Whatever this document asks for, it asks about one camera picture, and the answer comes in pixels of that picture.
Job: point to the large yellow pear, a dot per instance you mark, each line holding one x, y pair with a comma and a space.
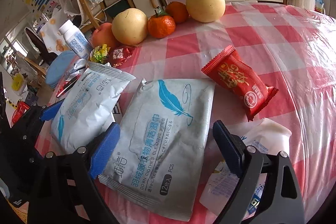
206, 11

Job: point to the red snack packet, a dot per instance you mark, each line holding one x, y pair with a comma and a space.
229, 72

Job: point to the white yogurt bottle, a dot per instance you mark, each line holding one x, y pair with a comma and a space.
76, 40

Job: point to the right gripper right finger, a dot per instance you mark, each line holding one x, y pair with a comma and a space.
231, 147

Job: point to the large wet wipes pack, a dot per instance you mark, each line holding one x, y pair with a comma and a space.
158, 159

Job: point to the yellow green candy wrapper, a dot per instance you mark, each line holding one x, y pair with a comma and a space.
100, 54

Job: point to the rear orange tangerine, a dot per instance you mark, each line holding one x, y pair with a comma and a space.
177, 11

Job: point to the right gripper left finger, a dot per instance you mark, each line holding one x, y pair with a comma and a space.
103, 148

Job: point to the orange tangerine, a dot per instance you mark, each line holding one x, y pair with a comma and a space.
160, 25
177, 11

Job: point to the wooden chair with towel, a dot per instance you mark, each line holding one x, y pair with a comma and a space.
92, 13

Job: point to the pink checkered tablecloth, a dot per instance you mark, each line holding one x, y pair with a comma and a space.
291, 49

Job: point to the front orange tangerine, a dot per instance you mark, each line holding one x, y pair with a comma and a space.
160, 25

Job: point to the red apple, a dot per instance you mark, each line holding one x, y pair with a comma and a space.
104, 35

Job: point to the blue cushioned stool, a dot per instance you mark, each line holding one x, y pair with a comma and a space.
59, 67

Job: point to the dark red candy wrapper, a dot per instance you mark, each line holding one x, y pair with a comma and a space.
120, 55

